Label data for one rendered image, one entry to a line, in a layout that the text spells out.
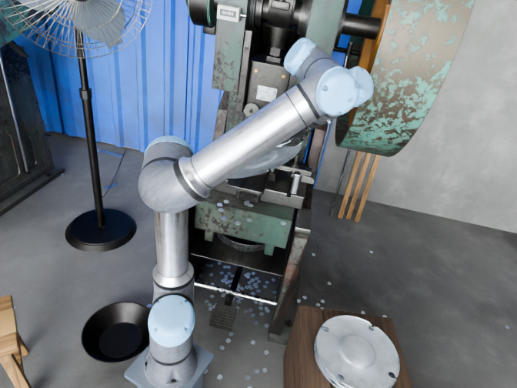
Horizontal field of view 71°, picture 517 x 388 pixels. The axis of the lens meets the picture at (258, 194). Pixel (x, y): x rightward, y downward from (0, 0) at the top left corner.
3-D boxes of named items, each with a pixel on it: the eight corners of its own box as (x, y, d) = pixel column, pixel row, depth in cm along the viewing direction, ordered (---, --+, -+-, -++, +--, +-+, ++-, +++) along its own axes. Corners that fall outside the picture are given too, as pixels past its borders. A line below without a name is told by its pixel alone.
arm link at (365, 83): (352, 55, 76) (378, 78, 79) (316, 80, 84) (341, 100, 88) (348, 81, 72) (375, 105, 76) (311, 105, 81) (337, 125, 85)
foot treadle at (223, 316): (230, 337, 154) (231, 329, 151) (208, 331, 155) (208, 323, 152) (255, 249, 203) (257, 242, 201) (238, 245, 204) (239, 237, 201)
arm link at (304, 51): (315, 41, 66) (355, 76, 71) (301, 30, 75) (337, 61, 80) (288, 77, 69) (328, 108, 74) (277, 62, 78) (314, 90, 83)
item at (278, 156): (308, 155, 127) (307, 154, 127) (292, 126, 100) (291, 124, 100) (233, 185, 133) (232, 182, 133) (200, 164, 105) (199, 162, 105)
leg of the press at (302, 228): (291, 346, 167) (343, 182, 119) (266, 340, 168) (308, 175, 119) (305, 229, 244) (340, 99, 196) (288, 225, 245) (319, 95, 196)
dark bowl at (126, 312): (137, 380, 144) (136, 370, 141) (68, 361, 147) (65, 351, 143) (166, 319, 170) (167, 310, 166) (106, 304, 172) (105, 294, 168)
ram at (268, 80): (276, 145, 137) (291, 66, 121) (238, 138, 138) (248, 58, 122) (282, 129, 152) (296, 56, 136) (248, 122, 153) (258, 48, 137)
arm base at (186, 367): (175, 399, 97) (175, 379, 92) (132, 371, 102) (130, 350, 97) (207, 356, 109) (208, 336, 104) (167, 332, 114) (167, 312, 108)
